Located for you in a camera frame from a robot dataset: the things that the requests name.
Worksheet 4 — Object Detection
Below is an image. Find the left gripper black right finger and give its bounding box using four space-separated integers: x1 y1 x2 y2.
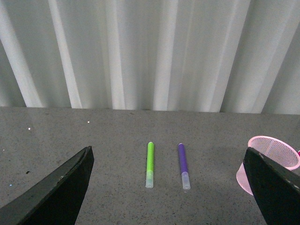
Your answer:
243 147 300 225

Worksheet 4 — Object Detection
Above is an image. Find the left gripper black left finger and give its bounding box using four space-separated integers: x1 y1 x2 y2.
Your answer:
0 146 94 225

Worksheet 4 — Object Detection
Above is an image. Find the purple highlighter pen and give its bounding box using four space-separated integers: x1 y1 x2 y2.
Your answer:
178 143 191 190

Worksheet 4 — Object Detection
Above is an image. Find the pink mesh pen cup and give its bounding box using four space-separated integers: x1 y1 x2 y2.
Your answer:
236 135 300 196

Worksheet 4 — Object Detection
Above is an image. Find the green highlighter pen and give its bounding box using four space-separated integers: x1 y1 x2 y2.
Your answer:
145 142 154 188

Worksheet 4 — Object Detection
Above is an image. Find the white pleated curtain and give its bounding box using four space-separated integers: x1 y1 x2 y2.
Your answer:
0 0 300 114

